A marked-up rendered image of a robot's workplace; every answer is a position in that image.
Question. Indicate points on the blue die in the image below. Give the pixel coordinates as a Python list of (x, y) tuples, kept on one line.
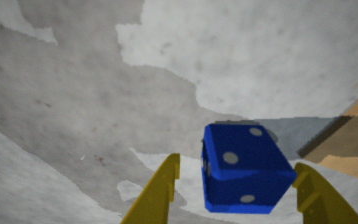
[(243, 170)]

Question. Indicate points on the tan square mat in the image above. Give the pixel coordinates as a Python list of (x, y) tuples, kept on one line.
[(337, 147)]

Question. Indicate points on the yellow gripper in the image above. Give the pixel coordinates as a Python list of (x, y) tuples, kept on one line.
[(317, 199)]

